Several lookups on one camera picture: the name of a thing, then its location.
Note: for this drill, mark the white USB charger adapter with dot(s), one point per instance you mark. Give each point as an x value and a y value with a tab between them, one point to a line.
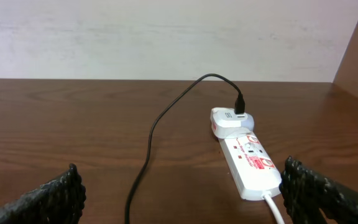
226	124

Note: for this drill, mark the white power strip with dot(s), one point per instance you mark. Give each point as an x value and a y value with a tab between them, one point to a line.
252	169

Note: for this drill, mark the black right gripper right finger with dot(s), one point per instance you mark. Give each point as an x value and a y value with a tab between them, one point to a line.
310	197

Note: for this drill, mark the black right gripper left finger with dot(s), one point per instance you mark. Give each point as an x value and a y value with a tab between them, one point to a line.
59	201

